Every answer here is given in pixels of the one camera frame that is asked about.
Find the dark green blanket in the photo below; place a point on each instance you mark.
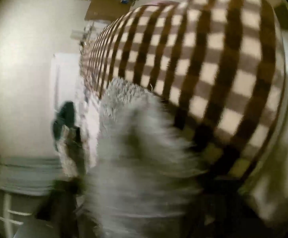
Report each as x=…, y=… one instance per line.
x=65, y=116

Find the floral bed sheet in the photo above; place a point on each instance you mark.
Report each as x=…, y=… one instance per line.
x=87, y=119

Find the large cardboard box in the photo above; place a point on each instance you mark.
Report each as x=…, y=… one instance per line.
x=108, y=10

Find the green curtain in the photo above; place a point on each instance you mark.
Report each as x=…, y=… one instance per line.
x=32, y=176

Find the brown checkered blanket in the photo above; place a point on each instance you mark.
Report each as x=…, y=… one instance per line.
x=220, y=63

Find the white bed headboard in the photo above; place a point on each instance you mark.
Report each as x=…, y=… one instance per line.
x=64, y=73

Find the grey fluffy pants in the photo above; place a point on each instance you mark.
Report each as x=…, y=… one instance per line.
x=144, y=177

